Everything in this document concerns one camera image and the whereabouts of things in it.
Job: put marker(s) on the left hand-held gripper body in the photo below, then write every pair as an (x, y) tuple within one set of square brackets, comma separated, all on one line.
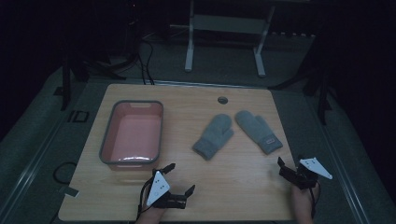
[(158, 188)]

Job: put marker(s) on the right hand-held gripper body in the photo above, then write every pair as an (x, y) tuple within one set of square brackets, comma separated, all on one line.
[(306, 173)]

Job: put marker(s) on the grey mitten with label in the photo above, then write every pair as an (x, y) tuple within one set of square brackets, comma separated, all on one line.
[(257, 130)]

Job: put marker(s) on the pink basin with grey rim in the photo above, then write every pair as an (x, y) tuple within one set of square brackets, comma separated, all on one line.
[(133, 134)]

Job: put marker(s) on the plain grey mitten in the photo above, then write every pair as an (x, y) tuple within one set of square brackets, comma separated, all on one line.
[(214, 136)]

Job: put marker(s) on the person's left hand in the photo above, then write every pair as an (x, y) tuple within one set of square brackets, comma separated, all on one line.
[(152, 215)]

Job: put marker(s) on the person's right hand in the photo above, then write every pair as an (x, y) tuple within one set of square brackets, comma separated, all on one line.
[(302, 202)]

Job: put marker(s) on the black tripod stand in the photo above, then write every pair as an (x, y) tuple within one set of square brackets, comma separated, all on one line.
[(66, 88), (323, 96)]

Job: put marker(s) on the grey tape piece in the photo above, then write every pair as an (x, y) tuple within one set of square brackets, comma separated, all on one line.
[(69, 191)]

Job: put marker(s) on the white metal stand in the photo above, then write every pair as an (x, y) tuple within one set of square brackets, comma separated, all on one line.
[(226, 28)]

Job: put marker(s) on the black rectangular bracket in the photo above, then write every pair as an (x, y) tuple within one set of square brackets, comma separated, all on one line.
[(79, 116)]

